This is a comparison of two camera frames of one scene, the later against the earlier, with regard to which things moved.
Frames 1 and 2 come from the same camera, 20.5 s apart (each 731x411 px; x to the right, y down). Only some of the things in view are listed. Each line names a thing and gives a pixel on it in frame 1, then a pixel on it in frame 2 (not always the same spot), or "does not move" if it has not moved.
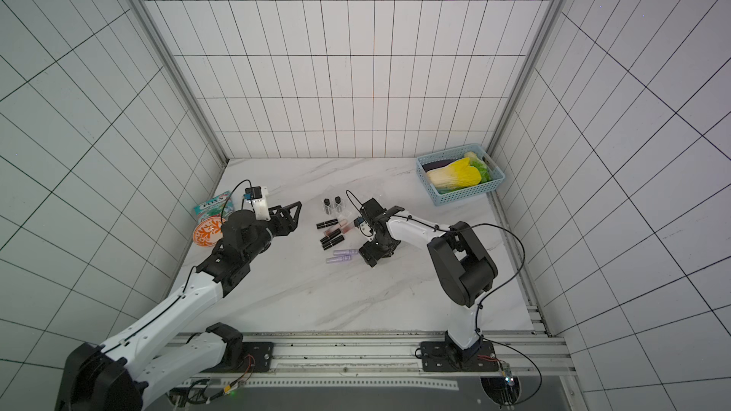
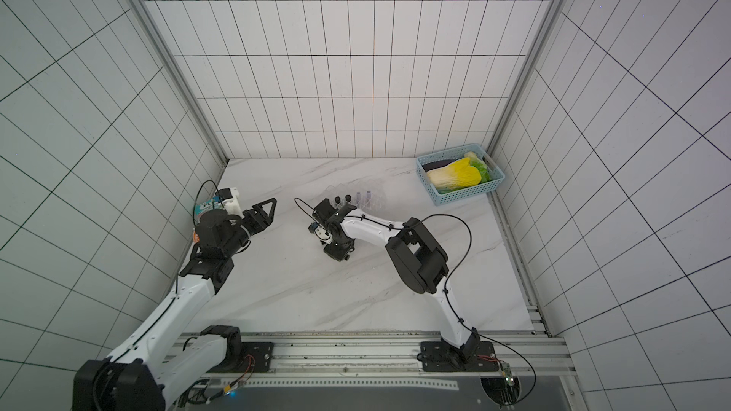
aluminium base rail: [415, 361] does not move
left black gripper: [287, 227] to [254, 217]
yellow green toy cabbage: [462, 174] does not move
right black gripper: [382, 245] to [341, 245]
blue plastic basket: [458, 171] does not move
